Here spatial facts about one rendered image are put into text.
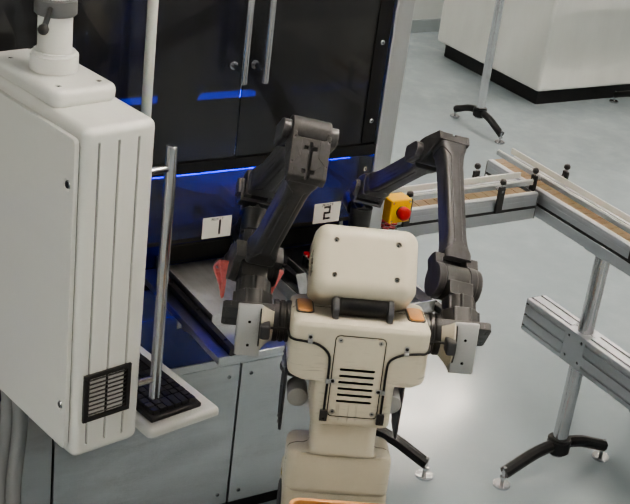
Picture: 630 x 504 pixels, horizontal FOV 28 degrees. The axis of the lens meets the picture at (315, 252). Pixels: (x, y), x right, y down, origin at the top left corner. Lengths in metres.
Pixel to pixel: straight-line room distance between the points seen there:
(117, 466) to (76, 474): 0.12
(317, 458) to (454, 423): 1.92
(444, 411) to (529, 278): 1.29
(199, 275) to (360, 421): 0.96
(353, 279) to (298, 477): 0.47
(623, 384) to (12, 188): 2.09
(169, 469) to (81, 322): 1.15
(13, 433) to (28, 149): 0.79
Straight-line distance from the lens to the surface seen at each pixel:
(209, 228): 3.30
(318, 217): 3.46
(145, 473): 3.63
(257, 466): 3.82
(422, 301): 3.36
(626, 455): 4.60
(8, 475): 3.14
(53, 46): 2.58
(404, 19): 3.39
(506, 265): 5.79
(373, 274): 2.46
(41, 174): 2.55
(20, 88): 2.62
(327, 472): 2.68
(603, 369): 4.05
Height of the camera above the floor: 2.40
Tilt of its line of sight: 25 degrees down
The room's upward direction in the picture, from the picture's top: 7 degrees clockwise
